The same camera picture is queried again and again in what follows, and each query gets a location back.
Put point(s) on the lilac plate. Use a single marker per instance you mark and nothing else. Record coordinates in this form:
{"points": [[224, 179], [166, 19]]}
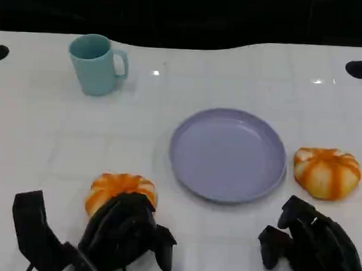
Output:
{"points": [[228, 156]]}

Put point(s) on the orange white toy bread roll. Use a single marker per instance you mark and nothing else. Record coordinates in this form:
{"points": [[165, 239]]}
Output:
{"points": [[120, 184], [327, 173]]}

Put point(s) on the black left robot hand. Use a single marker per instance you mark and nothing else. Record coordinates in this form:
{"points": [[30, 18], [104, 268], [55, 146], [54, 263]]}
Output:
{"points": [[118, 232]]}

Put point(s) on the pale green mug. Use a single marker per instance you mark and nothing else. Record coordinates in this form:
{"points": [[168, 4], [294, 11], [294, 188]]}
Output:
{"points": [[93, 73]]}

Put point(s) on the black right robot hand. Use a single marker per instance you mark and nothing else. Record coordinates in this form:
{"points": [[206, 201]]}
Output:
{"points": [[318, 246]]}

